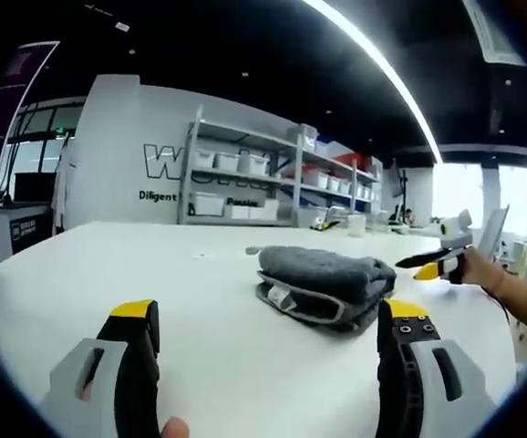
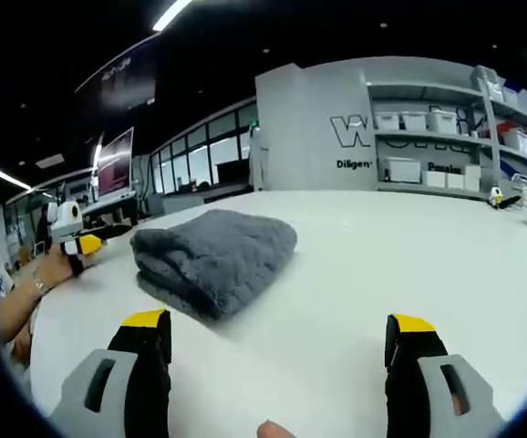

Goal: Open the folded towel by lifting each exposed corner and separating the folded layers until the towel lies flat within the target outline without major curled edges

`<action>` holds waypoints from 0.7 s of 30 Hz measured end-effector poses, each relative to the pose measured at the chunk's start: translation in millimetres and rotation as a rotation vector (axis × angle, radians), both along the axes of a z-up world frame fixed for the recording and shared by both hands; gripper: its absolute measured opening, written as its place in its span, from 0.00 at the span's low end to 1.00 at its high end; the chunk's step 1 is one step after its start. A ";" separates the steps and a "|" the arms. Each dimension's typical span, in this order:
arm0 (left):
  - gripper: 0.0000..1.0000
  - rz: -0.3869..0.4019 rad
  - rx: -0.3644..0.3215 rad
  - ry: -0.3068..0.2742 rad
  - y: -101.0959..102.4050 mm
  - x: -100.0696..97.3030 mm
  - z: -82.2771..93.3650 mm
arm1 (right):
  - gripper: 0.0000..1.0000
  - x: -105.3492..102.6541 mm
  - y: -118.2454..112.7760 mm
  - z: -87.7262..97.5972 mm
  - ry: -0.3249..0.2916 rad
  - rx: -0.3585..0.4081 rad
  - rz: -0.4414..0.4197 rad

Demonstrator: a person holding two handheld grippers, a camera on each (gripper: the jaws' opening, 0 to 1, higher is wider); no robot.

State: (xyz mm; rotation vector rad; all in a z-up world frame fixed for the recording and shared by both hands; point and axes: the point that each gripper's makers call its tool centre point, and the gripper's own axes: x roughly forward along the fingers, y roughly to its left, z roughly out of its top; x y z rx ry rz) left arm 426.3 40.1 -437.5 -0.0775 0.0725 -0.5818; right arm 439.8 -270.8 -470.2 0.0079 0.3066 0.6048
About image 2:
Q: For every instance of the computer monitor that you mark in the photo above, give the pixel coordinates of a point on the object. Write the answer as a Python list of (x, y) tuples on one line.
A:
[(115, 164)]

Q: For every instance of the person's left hand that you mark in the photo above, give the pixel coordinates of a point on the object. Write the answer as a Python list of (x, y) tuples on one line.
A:
[(56, 271)]

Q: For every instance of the grey monitor desk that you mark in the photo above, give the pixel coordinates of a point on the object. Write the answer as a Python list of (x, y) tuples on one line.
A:
[(108, 205)]

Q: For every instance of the person's right hand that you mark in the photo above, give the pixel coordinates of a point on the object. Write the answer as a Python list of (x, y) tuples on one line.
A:
[(275, 430)]

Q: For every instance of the hanging dark display screen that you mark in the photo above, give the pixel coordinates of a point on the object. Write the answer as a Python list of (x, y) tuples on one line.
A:
[(120, 80)]

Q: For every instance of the grey shelf unit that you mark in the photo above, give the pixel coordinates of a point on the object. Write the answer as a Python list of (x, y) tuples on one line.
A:
[(473, 137)]

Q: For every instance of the spare hand-held gripper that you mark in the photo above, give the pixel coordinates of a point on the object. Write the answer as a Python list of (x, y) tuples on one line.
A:
[(498, 197)]

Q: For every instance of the grey towel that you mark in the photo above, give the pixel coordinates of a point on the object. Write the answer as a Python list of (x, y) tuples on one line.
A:
[(218, 255)]

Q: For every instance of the long ceiling light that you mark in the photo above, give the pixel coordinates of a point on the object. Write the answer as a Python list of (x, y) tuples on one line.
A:
[(168, 16), (6, 175)]

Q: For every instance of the group of white storage boxes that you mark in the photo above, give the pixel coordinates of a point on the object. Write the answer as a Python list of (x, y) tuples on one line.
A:
[(441, 122)]

